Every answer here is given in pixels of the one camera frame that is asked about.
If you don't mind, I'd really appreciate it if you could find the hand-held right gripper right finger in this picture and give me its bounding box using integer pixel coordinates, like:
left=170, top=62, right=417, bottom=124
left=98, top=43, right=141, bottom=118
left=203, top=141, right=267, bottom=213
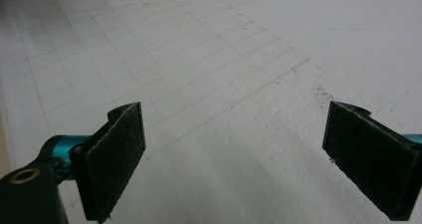
left=321, top=101, right=422, bottom=222

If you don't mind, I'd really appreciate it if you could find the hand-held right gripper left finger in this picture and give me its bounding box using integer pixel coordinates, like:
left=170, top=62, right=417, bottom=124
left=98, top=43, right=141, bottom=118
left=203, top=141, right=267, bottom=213
left=69, top=101, right=147, bottom=224

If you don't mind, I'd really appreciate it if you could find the white grid mat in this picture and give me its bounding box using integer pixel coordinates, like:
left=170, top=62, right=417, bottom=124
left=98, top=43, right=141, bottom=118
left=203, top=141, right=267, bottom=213
left=0, top=0, right=422, bottom=224

